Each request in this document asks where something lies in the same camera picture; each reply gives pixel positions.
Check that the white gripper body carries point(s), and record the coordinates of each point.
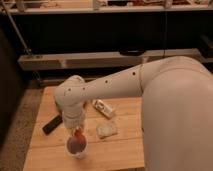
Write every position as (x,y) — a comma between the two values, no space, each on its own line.
(73,121)

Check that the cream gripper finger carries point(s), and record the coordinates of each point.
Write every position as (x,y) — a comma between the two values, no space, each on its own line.
(71,132)
(82,129)

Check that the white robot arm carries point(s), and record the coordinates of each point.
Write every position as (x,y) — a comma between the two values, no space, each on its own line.
(177,109)

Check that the green ceramic plate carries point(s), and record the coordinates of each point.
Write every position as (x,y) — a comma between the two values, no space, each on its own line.
(58,107)

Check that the clear crumpled plastic bag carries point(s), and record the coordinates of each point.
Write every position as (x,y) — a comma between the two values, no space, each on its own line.
(106,129)

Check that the black remote control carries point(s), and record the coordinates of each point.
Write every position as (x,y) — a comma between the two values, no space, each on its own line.
(53,124)

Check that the white tube bottle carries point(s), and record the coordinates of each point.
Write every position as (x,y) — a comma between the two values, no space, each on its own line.
(103,108)

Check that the metal diagonal pole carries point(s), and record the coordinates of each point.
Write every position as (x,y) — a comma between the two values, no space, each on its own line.
(27,50)

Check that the wooden shelf rail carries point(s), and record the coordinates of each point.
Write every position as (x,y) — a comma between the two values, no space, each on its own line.
(104,59)

